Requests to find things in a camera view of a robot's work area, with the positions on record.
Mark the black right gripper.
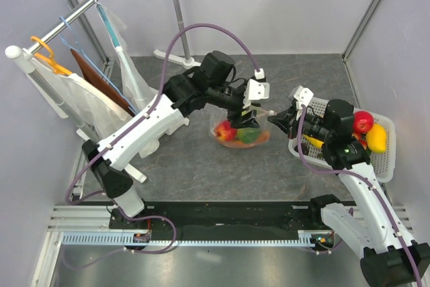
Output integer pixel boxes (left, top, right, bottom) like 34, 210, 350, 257
268, 104, 333, 142

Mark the red apple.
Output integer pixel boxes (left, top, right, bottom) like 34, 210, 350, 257
214, 120, 237, 142

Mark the clear pink-dotted zip bag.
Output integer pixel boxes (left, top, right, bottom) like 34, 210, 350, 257
210, 107, 275, 149

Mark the green-yellow mango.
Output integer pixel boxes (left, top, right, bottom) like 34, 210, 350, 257
236, 128, 261, 144

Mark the orange carrot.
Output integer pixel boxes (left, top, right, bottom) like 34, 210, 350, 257
219, 131, 270, 149

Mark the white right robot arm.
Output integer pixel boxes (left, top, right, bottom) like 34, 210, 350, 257
268, 99, 429, 286

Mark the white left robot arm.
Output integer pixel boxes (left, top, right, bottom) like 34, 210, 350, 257
83, 50, 269, 229

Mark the dark purple mangosteen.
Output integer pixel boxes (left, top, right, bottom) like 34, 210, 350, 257
301, 143, 310, 155

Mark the yellow corn cob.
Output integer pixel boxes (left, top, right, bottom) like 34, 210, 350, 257
304, 135, 324, 149

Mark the red cherry cluster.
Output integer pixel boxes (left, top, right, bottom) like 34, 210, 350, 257
352, 132, 368, 151

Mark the red tomato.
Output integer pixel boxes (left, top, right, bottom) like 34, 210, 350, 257
353, 111, 374, 134

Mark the yellow mango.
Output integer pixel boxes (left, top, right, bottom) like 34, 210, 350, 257
366, 124, 388, 154

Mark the teal hanger with white cloth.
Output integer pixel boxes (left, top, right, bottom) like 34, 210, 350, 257
96, 3, 158, 112

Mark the white plastic basket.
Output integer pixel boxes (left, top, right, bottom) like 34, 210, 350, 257
288, 96, 396, 183

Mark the white garment on hanger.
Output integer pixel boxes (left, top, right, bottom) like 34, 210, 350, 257
31, 58, 132, 139

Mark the brown garment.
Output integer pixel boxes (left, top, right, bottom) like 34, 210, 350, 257
70, 49, 136, 116

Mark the orange hanger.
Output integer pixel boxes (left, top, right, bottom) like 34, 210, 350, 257
30, 36, 73, 77

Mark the metal clothes rack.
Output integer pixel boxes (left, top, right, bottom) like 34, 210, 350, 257
4, 0, 209, 183

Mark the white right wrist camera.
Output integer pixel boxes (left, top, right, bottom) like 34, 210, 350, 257
290, 85, 314, 110

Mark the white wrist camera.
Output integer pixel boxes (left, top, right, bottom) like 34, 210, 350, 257
290, 85, 314, 110
243, 69, 270, 109

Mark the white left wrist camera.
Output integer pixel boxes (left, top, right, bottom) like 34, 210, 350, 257
243, 69, 270, 109

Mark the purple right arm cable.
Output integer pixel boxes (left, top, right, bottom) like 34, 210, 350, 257
295, 105, 422, 287

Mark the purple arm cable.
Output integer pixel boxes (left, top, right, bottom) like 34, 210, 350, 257
64, 23, 261, 205
295, 105, 422, 287

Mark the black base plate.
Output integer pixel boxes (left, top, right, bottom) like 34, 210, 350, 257
108, 200, 350, 237

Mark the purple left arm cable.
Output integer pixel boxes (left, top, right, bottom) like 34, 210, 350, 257
64, 23, 261, 205

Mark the blue wire hanger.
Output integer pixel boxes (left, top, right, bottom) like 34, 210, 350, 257
60, 17, 137, 114

